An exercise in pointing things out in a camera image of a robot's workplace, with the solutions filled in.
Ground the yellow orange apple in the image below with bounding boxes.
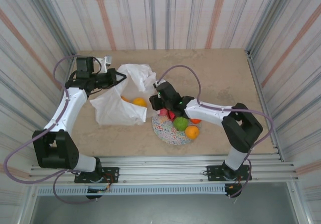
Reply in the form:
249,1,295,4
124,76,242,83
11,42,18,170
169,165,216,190
132,97,148,108

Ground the green fruit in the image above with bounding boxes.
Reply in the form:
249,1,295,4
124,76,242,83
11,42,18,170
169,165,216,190
173,117,189,132

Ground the white plastic bag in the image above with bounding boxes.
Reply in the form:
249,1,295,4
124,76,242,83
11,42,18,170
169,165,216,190
89,63,161,127

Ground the light orange round fruit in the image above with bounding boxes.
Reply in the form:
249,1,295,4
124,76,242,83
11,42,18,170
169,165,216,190
185,125,200,140

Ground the colourful patterned plate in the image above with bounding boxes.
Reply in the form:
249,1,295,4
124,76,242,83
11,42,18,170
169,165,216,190
151,112,202,146

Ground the small circuit board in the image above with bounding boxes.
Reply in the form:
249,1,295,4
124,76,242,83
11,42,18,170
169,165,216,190
87,187,111,193

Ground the black connector box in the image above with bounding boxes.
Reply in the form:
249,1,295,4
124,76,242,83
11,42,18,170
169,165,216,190
225,183,242,198

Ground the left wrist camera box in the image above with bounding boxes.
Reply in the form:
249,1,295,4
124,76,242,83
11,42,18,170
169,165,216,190
99,55,113,72

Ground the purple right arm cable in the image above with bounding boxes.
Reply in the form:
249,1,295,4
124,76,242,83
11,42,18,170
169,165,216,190
156,65,274,199

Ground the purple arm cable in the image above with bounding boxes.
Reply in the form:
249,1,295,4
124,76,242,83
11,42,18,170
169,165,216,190
4,55,98,204
156,65,274,199

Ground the aluminium rail frame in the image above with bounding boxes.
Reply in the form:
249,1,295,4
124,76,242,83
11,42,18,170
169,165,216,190
26,155,299,186

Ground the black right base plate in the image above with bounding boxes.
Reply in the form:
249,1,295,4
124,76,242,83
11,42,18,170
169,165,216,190
206,165,252,182

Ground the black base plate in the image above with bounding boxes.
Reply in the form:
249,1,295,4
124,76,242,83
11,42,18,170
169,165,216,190
206,165,252,182
74,167,120,184

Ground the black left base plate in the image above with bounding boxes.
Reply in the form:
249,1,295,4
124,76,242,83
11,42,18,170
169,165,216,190
74,167,120,184

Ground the grey slotted cable duct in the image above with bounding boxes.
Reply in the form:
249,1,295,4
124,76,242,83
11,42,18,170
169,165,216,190
36,185,226,196

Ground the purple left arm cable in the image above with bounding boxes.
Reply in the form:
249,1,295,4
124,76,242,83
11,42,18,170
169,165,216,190
4,55,98,204

